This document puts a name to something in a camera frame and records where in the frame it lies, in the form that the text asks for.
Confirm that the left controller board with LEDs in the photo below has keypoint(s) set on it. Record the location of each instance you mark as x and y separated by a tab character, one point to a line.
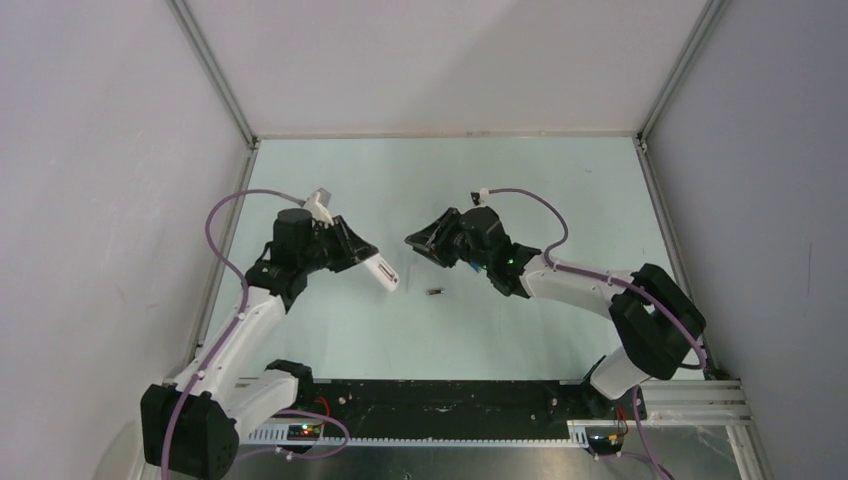
304	433

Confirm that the right controller board with wires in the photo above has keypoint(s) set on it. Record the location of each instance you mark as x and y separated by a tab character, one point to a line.
605	445

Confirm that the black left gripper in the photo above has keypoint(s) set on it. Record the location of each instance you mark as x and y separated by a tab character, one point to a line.
352	249

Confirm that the aluminium frame post right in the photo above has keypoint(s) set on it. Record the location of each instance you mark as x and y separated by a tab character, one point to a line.
707	21

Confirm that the white remote control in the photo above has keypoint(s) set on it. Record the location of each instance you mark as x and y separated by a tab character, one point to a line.
382	271

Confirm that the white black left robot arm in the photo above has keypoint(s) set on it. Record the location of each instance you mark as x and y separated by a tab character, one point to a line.
195	425

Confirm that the aluminium frame post left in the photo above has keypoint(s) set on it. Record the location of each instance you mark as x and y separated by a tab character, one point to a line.
197	41

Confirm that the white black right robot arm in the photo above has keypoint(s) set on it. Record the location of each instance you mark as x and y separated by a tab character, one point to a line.
658	325

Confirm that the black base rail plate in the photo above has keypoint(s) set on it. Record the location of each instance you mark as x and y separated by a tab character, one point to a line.
468	410

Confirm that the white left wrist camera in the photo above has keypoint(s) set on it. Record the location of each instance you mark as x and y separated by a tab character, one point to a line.
317	205

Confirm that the aluminium frame post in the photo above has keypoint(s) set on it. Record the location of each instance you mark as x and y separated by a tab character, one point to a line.
197	41
707	21

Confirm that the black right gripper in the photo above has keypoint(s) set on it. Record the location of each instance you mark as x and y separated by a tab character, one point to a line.
433	240

